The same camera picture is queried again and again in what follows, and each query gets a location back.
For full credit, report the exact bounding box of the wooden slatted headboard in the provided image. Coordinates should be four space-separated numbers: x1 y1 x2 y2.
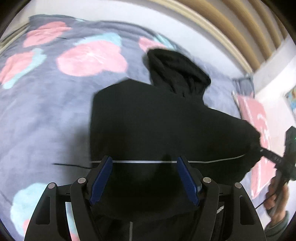
148 0 287 75

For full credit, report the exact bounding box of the black hooded jacket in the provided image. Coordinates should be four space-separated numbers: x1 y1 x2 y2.
89 48 262 241

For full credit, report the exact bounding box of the person's right hand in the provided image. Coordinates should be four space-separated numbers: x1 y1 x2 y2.
264 177 290 227

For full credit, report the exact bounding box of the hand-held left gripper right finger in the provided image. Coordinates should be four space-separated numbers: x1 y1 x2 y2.
177 155 266 241

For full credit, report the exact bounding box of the grey pillow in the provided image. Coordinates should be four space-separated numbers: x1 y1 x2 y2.
232 75 255 98

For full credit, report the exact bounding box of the pink pillow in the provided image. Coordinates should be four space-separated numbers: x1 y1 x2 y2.
232 91 284 200

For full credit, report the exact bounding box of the person's right forearm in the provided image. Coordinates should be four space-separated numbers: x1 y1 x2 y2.
264 211 292 241

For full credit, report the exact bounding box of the colourful wall map poster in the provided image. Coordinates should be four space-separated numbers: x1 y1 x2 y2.
283 85 296 107

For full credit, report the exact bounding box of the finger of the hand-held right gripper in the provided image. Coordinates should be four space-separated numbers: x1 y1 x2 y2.
260 148 284 164

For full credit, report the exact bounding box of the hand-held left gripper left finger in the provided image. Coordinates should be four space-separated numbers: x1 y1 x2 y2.
24 155 114 241

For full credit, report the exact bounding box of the grey floral blanket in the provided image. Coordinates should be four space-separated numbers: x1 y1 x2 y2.
0 14 255 241

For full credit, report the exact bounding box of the thin black cable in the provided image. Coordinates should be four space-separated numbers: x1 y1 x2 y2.
255 193 277 209

